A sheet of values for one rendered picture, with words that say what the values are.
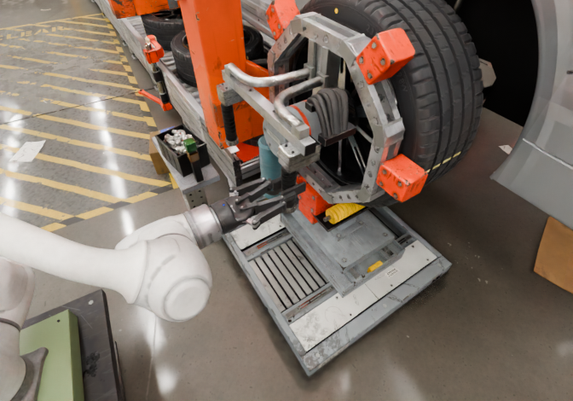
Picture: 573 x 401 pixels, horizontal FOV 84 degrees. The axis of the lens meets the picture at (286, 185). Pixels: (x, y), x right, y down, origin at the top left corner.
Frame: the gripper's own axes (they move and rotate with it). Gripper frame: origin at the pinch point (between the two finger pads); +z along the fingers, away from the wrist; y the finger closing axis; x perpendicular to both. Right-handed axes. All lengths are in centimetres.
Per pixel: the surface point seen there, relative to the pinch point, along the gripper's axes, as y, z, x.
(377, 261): 5, 44, -68
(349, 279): 6, 28, -67
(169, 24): -228, 36, -35
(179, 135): -73, -9, -26
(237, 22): -60, 17, 19
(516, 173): 28, 56, -2
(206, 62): -59, 4, 8
